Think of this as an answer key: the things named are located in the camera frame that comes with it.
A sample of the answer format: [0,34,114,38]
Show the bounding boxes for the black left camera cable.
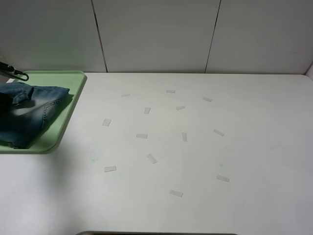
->
[0,61,29,82]

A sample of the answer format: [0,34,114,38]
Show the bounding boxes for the light green plastic tray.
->
[0,71,87,154]

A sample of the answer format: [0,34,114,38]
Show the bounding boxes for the children's blue denim shorts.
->
[0,82,70,149]

